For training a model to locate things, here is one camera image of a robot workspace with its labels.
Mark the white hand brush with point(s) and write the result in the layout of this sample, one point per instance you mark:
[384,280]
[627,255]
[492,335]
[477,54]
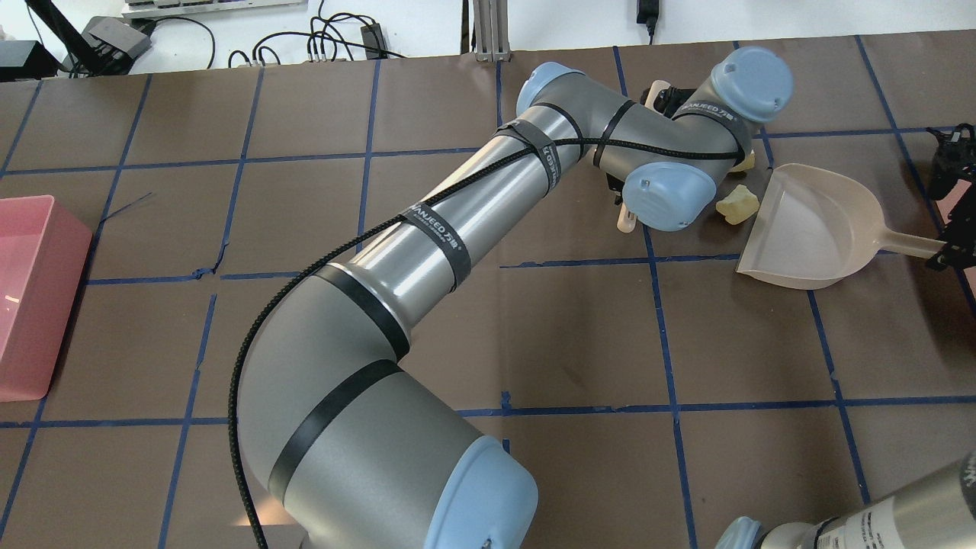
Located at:
[627,220]

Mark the pale yellow foam chunk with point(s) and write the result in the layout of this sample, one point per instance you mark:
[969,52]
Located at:
[738,206]

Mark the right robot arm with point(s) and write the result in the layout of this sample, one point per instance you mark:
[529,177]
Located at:
[936,511]

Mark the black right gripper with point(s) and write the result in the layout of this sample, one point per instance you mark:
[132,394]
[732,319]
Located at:
[951,169]

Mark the white plastic dustpan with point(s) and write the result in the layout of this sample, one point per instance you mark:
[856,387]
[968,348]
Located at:
[815,227]

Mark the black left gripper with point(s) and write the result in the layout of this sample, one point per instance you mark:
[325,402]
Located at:
[614,185]

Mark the aluminium frame post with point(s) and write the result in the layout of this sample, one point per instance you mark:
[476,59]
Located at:
[491,31]

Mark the black power adapter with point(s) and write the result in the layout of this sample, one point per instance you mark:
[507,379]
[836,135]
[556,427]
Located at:
[648,15]

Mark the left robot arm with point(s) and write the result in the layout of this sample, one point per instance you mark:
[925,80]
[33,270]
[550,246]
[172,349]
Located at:
[360,453]

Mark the pale green foam chunk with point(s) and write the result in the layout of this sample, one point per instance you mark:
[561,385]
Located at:
[744,166]

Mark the pink plastic bin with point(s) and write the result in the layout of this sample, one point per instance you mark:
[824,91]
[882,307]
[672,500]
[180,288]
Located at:
[43,251]

